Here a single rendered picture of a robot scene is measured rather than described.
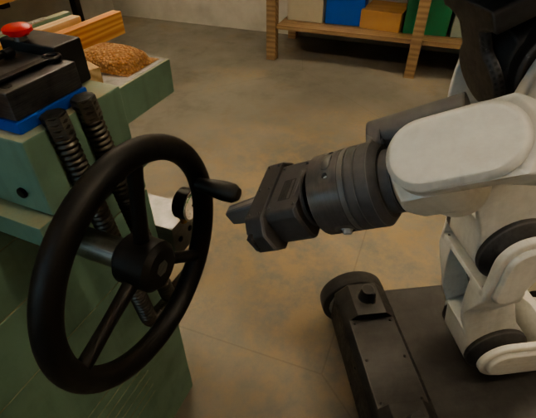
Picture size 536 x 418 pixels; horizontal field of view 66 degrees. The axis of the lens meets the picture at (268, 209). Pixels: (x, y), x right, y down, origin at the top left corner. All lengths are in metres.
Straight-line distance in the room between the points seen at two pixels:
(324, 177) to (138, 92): 0.39
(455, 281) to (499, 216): 0.30
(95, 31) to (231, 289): 0.96
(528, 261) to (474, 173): 0.49
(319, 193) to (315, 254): 1.21
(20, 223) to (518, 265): 0.74
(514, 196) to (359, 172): 0.42
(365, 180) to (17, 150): 0.33
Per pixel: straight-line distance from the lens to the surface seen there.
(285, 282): 1.51
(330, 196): 0.41
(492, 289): 0.87
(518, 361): 1.14
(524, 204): 0.80
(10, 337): 0.66
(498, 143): 0.35
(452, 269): 1.01
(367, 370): 1.13
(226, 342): 1.37
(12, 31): 0.53
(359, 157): 0.41
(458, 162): 0.36
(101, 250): 0.50
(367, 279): 1.30
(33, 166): 0.46
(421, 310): 1.30
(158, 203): 0.88
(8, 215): 0.52
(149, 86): 0.73
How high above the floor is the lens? 1.16
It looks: 40 degrees down
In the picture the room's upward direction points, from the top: straight up
